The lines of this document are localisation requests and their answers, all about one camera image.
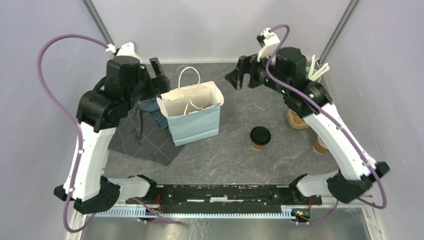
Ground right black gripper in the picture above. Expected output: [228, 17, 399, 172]
[224, 48, 289, 95]

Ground light blue paper bag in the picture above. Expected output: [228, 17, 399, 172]
[156, 66, 225, 146]

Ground brown paper coffee cup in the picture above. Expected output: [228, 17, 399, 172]
[250, 138, 271, 150]

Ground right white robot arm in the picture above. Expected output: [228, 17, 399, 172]
[224, 47, 390, 204]

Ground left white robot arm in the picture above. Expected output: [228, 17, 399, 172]
[53, 55, 170, 215]

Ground blue crumpled cloth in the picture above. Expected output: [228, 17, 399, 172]
[138, 97, 169, 130]

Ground dark grey checked cloth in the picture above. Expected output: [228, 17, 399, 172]
[108, 105, 184, 166]

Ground white wrapped straws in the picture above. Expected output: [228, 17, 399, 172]
[306, 55, 330, 83]

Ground stack of paper cups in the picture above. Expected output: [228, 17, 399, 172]
[312, 135, 329, 155]

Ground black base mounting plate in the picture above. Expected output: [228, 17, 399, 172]
[140, 184, 323, 214]

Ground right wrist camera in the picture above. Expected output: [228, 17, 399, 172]
[256, 27, 281, 62]

